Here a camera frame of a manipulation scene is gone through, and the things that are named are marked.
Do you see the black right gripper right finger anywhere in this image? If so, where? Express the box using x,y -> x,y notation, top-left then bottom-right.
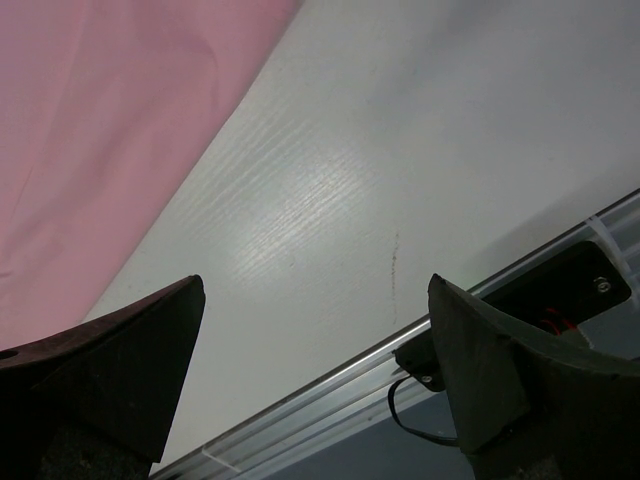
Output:
428,275 -> 639,479

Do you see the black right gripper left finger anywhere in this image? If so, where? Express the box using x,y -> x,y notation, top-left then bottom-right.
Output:
1,275 -> 205,479

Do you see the pink t shirt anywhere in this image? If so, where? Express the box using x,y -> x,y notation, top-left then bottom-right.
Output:
1,1 -> 298,349

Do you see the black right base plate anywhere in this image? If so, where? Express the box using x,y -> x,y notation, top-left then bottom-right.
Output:
392,240 -> 632,392

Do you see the black thin base cable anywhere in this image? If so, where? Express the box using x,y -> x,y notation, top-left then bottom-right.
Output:
387,377 -> 459,445

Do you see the aluminium rail frame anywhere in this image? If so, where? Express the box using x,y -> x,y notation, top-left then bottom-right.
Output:
159,193 -> 639,479

